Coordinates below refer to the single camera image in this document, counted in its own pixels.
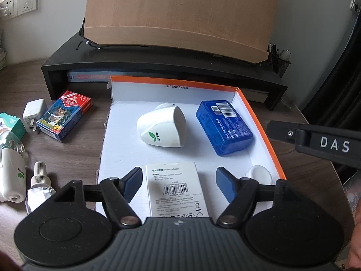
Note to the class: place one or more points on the white wall fixture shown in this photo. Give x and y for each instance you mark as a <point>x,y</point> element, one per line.
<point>354,4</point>

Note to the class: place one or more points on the patterned fabric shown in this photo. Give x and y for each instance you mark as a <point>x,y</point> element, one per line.
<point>354,194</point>

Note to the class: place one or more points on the wooden reading stand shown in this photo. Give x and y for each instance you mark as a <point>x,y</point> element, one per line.
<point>180,11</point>

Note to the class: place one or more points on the clear repellent refill bottle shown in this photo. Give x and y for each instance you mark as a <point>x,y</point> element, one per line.
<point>39,175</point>

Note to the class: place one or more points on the black mesh pen holder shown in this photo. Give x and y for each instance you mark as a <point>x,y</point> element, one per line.
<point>279,65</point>

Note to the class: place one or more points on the white repellent heater with bottle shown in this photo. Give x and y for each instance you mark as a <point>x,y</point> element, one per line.
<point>11,175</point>

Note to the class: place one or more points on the white adapter carton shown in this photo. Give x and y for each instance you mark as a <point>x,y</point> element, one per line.
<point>174,192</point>

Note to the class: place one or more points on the black desk riser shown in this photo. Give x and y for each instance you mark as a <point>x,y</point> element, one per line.
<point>169,70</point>

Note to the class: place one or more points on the red label book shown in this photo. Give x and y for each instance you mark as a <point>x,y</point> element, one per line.
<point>84,76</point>

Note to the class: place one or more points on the grey book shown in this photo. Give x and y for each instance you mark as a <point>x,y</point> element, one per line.
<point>258,96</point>

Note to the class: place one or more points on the person's right forearm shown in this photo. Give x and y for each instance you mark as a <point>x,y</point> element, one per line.
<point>356,240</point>

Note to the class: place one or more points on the red blue playing cards box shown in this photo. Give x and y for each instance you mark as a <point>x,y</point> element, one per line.
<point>62,113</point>

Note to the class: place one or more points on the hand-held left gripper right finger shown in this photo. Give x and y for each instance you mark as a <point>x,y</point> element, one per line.
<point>225,185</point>

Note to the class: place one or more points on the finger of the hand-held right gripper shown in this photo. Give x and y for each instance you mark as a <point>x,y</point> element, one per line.
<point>282,131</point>

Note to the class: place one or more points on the dark curtain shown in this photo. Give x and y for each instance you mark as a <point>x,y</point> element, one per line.
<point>338,90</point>

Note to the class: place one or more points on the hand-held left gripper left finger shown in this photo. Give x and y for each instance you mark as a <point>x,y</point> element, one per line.
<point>132,185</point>

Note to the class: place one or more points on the blue plastic case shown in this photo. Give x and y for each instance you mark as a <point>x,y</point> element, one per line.
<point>225,129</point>

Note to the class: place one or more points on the green white bandage box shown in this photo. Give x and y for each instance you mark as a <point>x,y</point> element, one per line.
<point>11,127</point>

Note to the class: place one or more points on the orange cardboard box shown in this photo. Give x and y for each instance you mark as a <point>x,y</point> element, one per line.
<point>197,158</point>

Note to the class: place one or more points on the white ceramic mug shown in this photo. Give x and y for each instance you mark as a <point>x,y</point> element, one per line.
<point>160,127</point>

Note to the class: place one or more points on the white cube charger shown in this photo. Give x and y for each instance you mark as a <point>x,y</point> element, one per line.
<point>33,110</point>

